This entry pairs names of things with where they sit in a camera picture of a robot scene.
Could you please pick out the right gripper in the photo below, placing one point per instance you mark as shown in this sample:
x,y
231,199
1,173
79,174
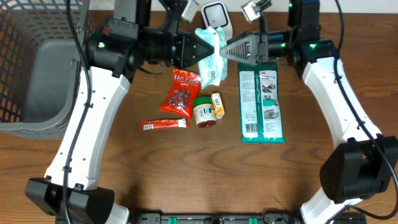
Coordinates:
x,y
255,46

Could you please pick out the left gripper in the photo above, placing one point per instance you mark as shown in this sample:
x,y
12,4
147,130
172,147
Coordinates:
x,y
183,56

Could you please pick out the teal tissue packet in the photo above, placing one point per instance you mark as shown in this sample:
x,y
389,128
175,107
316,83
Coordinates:
x,y
214,68

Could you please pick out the red snack bag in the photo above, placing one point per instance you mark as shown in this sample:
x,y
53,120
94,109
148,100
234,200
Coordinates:
x,y
184,90

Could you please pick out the small orange packet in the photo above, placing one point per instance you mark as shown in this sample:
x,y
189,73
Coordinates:
x,y
218,105

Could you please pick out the green-lid seasoning jar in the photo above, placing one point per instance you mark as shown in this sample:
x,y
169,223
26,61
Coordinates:
x,y
204,112

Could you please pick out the green 3M product package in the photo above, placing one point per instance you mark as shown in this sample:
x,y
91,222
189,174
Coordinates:
x,y
260,113

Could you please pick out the red stick packet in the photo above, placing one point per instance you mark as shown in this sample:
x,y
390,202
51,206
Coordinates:
x,y
165,124

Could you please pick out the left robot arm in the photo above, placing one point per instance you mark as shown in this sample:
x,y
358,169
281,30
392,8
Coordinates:
x,y
69,189

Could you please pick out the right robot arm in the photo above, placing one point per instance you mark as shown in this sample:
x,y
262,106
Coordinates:
x,y
363,161

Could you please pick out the white barcode scanner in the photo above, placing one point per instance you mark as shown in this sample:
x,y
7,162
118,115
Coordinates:
x,y
215,14

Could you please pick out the grey plastic mesh basket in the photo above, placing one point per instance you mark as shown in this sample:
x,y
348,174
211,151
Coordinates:
x,y
40,66

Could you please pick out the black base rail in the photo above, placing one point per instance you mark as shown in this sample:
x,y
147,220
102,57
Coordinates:
x,y
268,218

